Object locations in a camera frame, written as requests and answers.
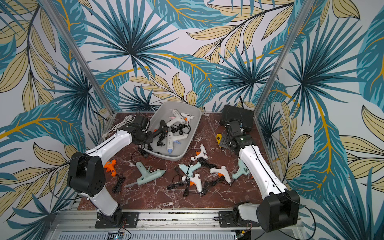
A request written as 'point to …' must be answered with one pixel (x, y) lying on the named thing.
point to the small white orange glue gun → (187, 117)
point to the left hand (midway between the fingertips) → (149, 141)
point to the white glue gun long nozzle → (223, 171)
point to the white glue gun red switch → (202, 154)
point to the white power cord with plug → (127, 119)
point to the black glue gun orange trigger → (163, 128)
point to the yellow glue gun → (219, 137)
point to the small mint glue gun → (185, 168)
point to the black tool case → (233, 113)
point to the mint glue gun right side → (243, 169)
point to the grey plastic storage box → (173, 125)
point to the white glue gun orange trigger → (195, 180)
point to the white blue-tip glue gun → (172, 138)
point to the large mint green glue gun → (146, 175)
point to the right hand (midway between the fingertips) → (231, 143)
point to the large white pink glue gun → (178, 117)
